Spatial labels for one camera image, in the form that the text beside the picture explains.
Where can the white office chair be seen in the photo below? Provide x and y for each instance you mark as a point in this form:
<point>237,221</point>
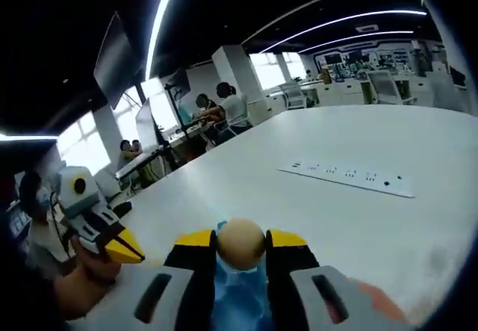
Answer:
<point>384,84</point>
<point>295,95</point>

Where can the white ceiling air conditioner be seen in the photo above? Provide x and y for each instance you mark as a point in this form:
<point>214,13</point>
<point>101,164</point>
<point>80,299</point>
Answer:
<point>367,28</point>

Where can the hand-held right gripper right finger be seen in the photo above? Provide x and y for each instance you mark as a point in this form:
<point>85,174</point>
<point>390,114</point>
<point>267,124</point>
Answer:
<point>291,271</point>

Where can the person's left hand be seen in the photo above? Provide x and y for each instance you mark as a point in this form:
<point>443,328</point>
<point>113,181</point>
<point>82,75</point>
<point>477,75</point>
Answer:
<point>97,271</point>

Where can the white square pillar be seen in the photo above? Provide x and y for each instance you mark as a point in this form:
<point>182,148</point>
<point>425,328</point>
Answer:
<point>239,77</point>

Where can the white low cabinet row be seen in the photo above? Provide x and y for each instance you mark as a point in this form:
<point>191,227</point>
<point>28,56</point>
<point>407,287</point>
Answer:
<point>347,92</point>

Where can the dark hanging screen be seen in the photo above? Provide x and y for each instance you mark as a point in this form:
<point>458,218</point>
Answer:
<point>115,62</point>

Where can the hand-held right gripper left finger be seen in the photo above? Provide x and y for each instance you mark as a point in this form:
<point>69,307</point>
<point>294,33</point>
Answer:
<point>194,271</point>

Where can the person's right hand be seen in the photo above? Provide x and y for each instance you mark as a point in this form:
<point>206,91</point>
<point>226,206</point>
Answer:
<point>377,301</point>

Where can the blue egg tray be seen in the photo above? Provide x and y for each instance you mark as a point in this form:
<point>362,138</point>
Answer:
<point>239,301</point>

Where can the white table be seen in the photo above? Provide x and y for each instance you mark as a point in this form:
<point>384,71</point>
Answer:
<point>317,140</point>

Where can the white table socket panel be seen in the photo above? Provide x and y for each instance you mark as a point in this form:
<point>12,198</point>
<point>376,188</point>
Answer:
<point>347,179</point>

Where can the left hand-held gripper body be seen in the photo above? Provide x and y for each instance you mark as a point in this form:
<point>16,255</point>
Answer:
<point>74,200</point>

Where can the single tan egg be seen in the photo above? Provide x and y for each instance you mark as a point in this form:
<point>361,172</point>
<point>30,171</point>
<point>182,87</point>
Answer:
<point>241,243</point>

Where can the white standing board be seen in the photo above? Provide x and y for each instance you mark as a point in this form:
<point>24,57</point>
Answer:
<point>147,125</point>

